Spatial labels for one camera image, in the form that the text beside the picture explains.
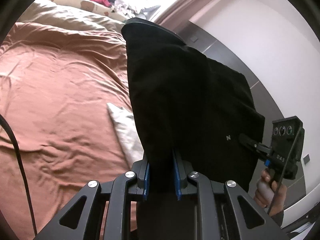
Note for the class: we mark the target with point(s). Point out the beige blanket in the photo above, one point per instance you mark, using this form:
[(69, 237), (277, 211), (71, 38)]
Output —
[(47, 12)]

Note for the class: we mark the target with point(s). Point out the black button-up jacket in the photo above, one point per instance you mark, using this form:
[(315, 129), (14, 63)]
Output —
[(188, 105)]

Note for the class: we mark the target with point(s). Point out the folded beige cloth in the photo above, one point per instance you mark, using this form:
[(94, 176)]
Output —
[(126, 132)]

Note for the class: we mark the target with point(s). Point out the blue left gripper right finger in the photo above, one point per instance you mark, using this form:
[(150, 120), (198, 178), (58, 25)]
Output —
[(177, 181)]

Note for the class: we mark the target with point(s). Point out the right pink curtain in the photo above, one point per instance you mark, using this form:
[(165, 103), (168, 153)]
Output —
[(177, 15)]

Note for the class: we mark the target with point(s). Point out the brown bed duvet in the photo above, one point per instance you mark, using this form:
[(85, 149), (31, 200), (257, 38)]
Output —
[(55, 86)]

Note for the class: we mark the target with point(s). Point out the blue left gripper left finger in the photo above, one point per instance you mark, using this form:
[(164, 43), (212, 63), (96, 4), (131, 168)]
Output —
[(146, 182)]

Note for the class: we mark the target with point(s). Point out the person's right hand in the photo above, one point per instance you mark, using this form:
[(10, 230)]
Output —
[(269, 194)]

